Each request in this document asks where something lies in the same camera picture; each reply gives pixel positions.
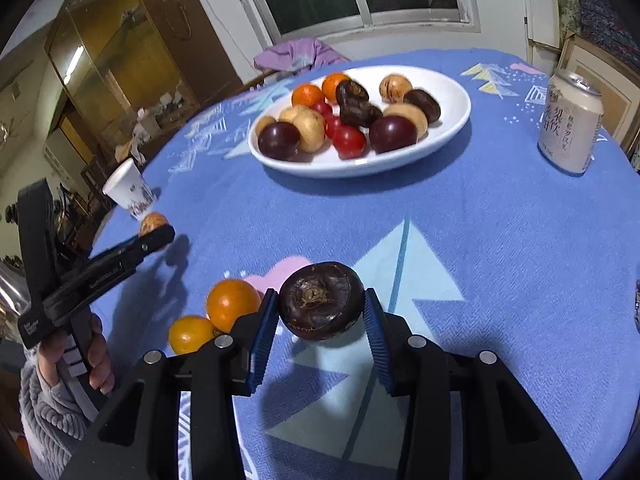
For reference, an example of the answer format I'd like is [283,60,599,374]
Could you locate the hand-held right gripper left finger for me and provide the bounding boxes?
[60,287,280,480]

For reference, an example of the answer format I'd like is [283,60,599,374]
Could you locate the wooden cabinet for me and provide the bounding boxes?
[45,0,241,126]

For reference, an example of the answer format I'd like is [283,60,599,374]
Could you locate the person's left forearm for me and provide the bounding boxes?
[19,355,98,466]

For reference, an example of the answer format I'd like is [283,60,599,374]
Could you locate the blue printed tablecloth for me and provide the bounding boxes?
[87,49,640,480]

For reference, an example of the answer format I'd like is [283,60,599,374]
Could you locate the white plate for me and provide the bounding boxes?
[247,65,472,178]

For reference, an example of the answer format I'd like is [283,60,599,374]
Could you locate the stack of patterned boxes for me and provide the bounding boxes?
[550,0,640,66]

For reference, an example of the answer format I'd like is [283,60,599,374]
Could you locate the wooden chair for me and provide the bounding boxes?
[245,70,281,93]

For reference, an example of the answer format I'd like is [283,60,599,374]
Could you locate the white beverage can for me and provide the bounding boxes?
[537,67,604,176]

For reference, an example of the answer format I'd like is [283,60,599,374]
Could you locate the purple cloth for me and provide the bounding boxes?
[253,37,351,72]

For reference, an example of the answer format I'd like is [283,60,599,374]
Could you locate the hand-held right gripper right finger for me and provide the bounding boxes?
[363,287,583,480]

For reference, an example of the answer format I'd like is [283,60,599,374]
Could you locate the dark purple plum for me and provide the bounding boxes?
[257,121,302,162]
[369,115,418,155]

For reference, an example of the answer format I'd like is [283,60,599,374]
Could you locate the orange mandarin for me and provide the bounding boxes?
[321,73,352,101]
[291,83,326,110]

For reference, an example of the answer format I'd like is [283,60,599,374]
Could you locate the dark brown water chestnut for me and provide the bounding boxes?
[402,89,442,123]
[335,80,371,110]
[340,102,383,128]
[278,261,364,342]

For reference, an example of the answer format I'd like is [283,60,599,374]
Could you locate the orange tomato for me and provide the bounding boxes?
[206,279,262,335]
[168,315,223,356]

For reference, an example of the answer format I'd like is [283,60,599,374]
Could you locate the white printed paper cup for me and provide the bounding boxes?
[102,157,152,221]

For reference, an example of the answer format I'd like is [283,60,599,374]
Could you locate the person's left hand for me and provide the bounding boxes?
[39,311,117,396]

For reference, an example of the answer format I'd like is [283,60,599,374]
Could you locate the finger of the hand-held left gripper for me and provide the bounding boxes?
[81,224,177,282]

